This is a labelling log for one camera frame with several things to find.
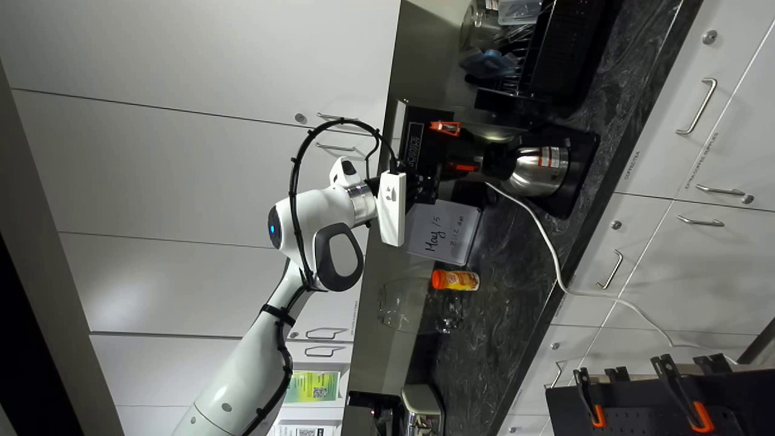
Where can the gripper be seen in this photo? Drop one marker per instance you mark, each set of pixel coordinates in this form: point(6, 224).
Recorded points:
point(422, 188)

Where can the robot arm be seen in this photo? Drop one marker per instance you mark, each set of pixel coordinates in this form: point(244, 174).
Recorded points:
point(254, 369)

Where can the black coffeemaker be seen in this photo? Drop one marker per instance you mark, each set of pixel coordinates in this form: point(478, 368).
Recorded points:
point(424, 145)

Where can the white note board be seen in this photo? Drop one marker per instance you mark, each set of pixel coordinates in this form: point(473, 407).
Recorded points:
point(442, 233)

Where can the orange bottle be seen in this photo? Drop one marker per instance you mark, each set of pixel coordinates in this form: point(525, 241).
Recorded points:
point(455, 280)

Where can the stainless steel carafe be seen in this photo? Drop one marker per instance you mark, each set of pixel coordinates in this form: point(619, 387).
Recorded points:
point(536, 171)

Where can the clear glass jar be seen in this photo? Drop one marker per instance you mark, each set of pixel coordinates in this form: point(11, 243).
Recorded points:
point(402, 306)

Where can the blue cloth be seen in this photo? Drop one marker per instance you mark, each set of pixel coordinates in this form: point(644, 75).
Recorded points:
point(489, 63)

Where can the steel pot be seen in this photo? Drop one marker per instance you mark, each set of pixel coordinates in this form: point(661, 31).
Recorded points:
point(475, 27)

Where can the black dish rack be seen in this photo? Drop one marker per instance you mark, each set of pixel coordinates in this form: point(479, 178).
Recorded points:
point(560, 54)

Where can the clear plastic container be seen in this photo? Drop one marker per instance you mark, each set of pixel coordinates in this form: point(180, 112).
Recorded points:
point(519, 11)

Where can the drawer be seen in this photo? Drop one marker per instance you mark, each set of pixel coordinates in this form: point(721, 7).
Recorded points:
point(672, 66)
point(629, 236)

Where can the silver toaster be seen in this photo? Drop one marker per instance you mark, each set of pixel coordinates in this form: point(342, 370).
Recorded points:
point(422, 412)

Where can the green paper notice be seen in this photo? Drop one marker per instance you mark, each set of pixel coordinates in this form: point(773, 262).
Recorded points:
point(313, 387)

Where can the black and orange clamp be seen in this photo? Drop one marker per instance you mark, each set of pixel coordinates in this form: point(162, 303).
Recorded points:
point(681, 393)
point(587, 396)

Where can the white paper notice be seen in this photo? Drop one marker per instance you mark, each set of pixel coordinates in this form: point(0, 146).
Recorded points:
point(303, 431)

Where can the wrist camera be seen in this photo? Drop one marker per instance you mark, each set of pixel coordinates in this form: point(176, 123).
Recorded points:
point(392, 212)

